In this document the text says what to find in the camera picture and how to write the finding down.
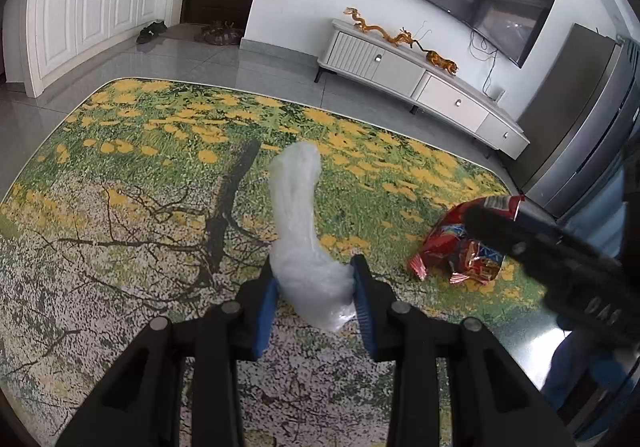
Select black television cable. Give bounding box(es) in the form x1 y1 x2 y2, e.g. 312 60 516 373
467 29 501 94

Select blue trousers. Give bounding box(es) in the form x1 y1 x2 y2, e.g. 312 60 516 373
541 317 640 447

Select white plastic bag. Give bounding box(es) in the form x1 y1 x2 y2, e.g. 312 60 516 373
268 142 357 333

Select orange dragon figurine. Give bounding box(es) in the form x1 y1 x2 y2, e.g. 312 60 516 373
387 24 426 51
343 6 391 36

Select white television cabinet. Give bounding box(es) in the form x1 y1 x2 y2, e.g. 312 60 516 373
314 18 531 161

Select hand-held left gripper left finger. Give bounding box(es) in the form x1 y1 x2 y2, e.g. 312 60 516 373
54 267 279 447

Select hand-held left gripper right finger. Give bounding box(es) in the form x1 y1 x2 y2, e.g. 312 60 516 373
351 254 562 447

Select brown slippers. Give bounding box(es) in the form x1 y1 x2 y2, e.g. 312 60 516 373
201 20 245 46

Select flower printed table mat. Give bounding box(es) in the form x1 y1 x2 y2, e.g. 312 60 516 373
0 76 552 447

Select white panelled cabinet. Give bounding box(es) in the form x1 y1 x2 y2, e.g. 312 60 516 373
24 0 192 99

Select black shoes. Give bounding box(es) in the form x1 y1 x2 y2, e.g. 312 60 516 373
135 20 169 45

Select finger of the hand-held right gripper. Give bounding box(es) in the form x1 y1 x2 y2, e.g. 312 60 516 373
462 204 532 269

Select red snack packet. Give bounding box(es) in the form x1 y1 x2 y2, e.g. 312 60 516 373
407 194 526 286

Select orange tiger figurine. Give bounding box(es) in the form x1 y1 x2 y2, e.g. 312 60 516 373
424 49 460 77

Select grey refrigerator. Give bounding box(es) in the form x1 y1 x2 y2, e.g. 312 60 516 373
509 22 640 249

